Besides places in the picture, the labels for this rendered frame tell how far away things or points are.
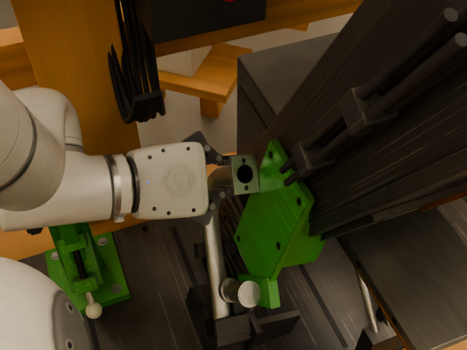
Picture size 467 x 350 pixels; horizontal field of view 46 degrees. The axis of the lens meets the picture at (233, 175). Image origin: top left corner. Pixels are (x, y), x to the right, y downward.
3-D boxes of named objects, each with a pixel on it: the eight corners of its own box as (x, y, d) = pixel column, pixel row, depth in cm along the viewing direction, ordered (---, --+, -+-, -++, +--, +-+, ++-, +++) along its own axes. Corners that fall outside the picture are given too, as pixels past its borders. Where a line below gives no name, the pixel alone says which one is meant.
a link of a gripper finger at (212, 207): (210, 211, 76) (254, 206, 79) (208, 188, 76) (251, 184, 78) (201, 210, 79) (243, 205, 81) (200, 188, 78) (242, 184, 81)
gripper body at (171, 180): (132, 226, 69) (214, 215, 73) (125, 144, 68) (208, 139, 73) (117, 222, 75) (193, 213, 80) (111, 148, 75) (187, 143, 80)
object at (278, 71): (403, 208, 113) (452, 78, 88) (268, 253, 106) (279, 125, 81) (358, 149, 125) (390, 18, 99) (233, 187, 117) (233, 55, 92)
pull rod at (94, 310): (105, 318, 94) (99, 301, 89) (89, 323, 93) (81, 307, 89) (98, 292, 97) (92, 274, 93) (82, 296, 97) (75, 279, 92)
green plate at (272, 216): (308, 288, 84) (362, 193, 71) (260, 298, 81) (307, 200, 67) (277, 231, 91) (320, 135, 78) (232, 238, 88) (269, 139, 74)
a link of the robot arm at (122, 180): (116, 224, 67) (140, 221, 69) (110, 153, 67) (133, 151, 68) (101, 221, 75) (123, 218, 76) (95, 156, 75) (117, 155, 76)
